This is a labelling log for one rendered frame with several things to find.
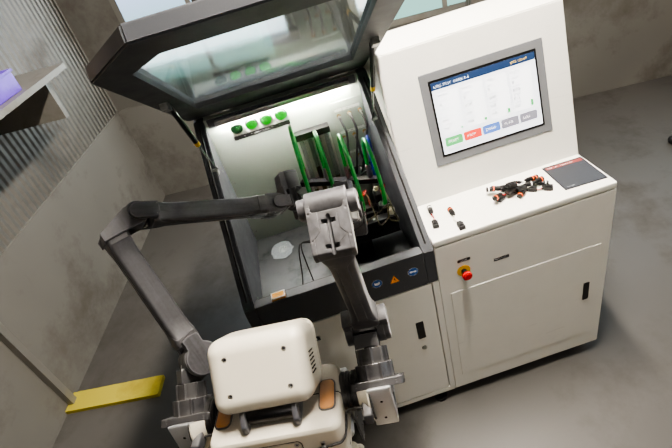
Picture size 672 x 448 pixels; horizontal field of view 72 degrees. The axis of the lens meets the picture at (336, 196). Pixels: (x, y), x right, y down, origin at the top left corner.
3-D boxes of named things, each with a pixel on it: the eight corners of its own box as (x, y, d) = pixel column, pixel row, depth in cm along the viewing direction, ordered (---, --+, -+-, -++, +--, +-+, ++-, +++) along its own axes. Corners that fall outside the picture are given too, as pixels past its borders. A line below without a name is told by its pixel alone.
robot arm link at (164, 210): (125, 235, 118) (130, 221, 109) (122, 213, 120) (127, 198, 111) (278, 220, 141) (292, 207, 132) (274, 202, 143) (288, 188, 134)
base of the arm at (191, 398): (159, 428, 102) (210, 418, 100) (157, 389, 104) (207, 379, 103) (178, 421, 110) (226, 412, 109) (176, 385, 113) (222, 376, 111)
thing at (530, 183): (497, 209, 167) (496, 197, 164) (483, 194, 176) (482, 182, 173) (555, 190, 168) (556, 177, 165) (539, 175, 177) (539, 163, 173)
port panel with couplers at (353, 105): (348, 172, 198) (330, 107, 181) (346, 168, 201) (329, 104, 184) (376, 162, 199) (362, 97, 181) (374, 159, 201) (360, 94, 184)
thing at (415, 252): (269, 337, 169) (254, 308, 160) (268, 328, 173) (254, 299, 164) (428, 284, 171) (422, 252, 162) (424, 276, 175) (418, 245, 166)
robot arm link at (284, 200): (265, 217, 138) (275, 207, 131) (254, 182, 141) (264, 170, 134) (299, 211, 145) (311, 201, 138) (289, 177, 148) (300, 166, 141)
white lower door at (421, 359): (314, 434, 207) (265, 340, 169) (313, 429, 209) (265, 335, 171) (450, 387, 210) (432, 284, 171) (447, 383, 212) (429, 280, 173)
